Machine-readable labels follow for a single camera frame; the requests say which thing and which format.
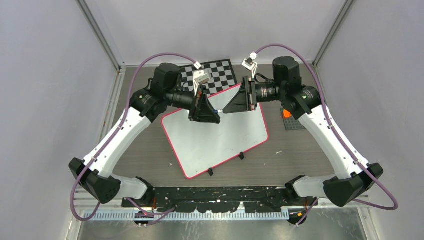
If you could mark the slotted aluminium rail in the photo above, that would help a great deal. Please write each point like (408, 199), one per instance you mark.
(239, 215)

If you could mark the orange curved track piece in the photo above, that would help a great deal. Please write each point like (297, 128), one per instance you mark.
(286, 114)

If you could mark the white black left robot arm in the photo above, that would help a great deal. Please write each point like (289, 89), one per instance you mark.
(94, 172)

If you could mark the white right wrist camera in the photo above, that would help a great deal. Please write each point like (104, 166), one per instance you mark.
(250, 64)

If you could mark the black mounting base plate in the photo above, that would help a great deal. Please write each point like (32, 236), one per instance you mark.
(254, 199)

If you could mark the grey studded building baseplate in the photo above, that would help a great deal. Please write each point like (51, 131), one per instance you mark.
(291, 124)

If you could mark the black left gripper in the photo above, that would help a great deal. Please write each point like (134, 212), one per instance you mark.
(202, 109)

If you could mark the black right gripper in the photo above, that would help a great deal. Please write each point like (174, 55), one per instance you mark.
(245, 98)

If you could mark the pink framed whiteboard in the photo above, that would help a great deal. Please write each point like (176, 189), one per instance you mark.
(199, 147)

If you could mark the black white chessboard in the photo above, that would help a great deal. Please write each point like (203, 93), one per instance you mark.
(222, 76)

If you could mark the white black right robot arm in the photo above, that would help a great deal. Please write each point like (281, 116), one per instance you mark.
(351, 169)

